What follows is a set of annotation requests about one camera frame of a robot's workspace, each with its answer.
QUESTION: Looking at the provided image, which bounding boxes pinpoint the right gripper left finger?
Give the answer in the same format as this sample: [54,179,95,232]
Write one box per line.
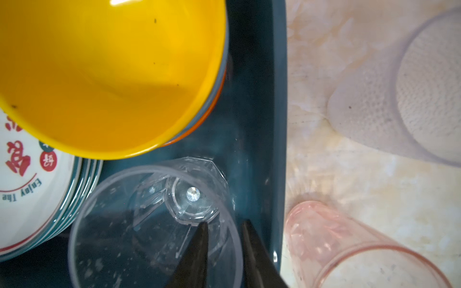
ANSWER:
[165,222,209,288]

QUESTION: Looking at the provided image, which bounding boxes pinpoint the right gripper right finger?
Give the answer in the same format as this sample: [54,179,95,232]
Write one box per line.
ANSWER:
[241,220,288,288]

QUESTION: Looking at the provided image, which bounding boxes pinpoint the pinkish clear cup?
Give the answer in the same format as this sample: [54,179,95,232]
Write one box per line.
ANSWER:
[284,201,452,288]

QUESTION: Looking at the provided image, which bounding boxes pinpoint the orange plastic bowl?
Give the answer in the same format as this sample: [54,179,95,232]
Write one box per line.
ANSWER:
[163,70,227,147]

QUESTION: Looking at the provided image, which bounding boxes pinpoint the yellow plastic bowl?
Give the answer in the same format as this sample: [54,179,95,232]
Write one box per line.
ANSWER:
[1,1,228,160]

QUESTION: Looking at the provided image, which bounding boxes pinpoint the blue grey plastic bowl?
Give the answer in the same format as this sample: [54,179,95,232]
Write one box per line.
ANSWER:
[164,28,229,146]

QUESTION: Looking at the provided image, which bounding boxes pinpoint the teal plastic bin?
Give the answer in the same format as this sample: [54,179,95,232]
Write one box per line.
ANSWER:
[0,0,288,288]

